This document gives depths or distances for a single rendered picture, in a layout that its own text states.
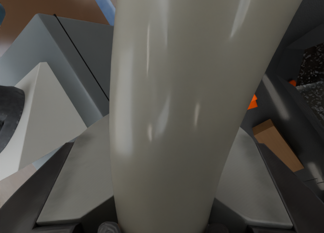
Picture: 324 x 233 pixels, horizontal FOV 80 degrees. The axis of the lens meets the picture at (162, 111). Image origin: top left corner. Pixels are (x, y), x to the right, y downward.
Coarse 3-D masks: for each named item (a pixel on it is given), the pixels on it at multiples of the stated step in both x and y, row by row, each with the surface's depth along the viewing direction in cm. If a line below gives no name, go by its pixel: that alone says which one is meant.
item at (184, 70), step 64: (128, 0) 3; (192, 0) 2; (256, 0) 2; (128, 64) 3; (192, 64) 3; (256, 64) 3; (128, 128) 4; (192, 128) 3; (128, 192) 4; (192, 192) 4
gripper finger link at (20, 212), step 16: (64, 144) 9; (48, 160) 8; (64, 160) 8; (32, 176) 7; (48, 176) 7; (16, 192) 7; (32, 192) 7; (48, 192) 7; (0, 208) 6; (16, 208) 6; (32, 208) 6; (0, 224) 6; (16, 224) 6; (32, 224) 6; (64, 224) 6; (80, 224) 6
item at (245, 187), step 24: (240, 144) 9; (240, 168) 7; (264, 168) 7; (216, 192) 7; (240, 192) 7; (264, 192) 7; (216, 216) 7; (240, 216) 6; (264, 216) 6; (288, 216) 6
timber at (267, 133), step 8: (256, 128) 118; (264, 128) 111; (272, 128) 108; (256, 136) 112; (264, 136) 110; (272, 136) 109; (280, 136) 108; (272, 144) 110; (280, 144) 109; (288, 144) 112; (280, 152) 110; (288, 152) 109; (288, 160) 110; (296, 160) 109; (296, 168) 110
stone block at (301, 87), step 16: (320, 32) 72; (288, 48) 78; (304, 48) 62; (320, 48) 56; (288, 64) 73; (304, 64) 59; (320, 64) 55; (288, 80) 68; (304, 80) 58; (320, 80) 54; (304, 96) 60; (320, 96) 56; (304, 112) 82; (320, 112) 58; (320, 128) 69
